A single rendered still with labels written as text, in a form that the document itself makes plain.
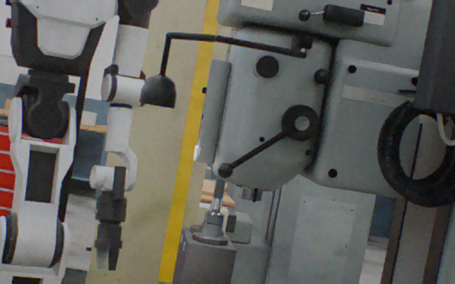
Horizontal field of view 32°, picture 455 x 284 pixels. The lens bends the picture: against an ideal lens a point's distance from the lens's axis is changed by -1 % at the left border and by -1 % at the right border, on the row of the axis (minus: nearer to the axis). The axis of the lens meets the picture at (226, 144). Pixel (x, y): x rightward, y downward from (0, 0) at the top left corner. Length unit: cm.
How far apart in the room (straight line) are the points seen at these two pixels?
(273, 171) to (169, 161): 181
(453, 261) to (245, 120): 49
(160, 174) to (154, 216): 18
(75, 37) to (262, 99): 80
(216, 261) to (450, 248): 59
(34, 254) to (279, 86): 91
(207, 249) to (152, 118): 150
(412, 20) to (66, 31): 99
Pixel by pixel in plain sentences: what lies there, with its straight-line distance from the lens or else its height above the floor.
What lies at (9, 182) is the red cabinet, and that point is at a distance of 621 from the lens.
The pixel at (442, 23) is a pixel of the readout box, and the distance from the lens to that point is 136.
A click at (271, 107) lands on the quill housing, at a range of 155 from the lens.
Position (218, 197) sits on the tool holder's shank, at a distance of 194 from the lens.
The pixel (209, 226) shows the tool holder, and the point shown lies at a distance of 194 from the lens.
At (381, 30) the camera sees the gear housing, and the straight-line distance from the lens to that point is 158.
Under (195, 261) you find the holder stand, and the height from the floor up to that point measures 108.
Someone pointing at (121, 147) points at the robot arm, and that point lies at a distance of 229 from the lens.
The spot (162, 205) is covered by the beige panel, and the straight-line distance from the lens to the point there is 338.
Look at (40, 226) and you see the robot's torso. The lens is 216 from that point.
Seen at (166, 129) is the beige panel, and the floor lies 131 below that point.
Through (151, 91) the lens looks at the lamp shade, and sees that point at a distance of 156.
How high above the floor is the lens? 147
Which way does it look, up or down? 3 degrees down
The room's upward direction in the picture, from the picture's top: 10 degrees clockwise
